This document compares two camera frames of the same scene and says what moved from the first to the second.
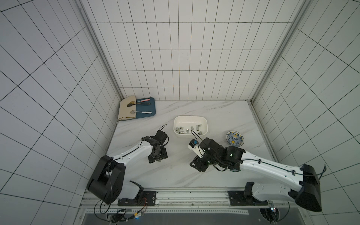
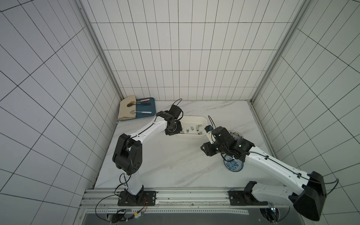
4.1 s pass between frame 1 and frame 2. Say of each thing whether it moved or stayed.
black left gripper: moved
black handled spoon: stayed
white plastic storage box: stayed
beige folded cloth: stayed
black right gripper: moved
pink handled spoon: stayed
